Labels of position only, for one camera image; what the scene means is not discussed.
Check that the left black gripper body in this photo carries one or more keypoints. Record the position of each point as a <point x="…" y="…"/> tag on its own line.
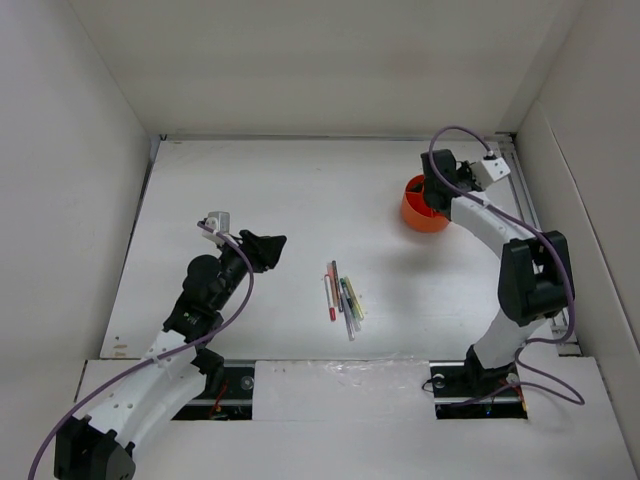
<point x="233" y="264"/>

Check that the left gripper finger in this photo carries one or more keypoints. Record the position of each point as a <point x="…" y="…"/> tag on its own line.
<point x="265" y="260"/>
<point x="262" y="244"/>

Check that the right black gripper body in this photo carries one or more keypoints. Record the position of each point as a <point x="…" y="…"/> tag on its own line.
<point x="466" y="172"/>

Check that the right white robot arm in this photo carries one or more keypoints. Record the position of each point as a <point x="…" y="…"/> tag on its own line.
<point x="534" y="282"/>

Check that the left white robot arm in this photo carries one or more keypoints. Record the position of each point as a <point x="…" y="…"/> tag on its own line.
<point x="106" y="442"/>

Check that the orange round organizer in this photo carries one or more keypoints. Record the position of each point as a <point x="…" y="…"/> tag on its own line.
<point x="416" y="213"/>

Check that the black thin pen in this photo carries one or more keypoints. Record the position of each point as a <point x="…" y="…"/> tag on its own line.
<point x="337" y="286"/>

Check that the green-capped pen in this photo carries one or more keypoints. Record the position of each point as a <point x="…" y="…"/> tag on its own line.
<point x="350" y="306"/>

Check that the yellow highlighter pen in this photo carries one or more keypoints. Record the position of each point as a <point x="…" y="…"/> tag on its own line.
<point x="356" y="305"/>

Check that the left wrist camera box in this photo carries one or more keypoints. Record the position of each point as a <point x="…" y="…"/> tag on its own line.
<point x="214" y="224"/>

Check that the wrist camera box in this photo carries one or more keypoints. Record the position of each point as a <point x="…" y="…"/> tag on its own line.
<point x="214" y="224"/>
<point x="487" y="172"/>

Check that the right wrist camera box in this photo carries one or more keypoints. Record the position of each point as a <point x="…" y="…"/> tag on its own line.
<point x="487" y="172"/>

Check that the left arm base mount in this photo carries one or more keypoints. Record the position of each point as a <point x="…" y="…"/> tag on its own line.
<point x="227" y="399"/>

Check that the aluminium side rail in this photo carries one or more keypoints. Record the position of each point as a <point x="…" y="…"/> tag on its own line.
<point x="554" y="247"/>

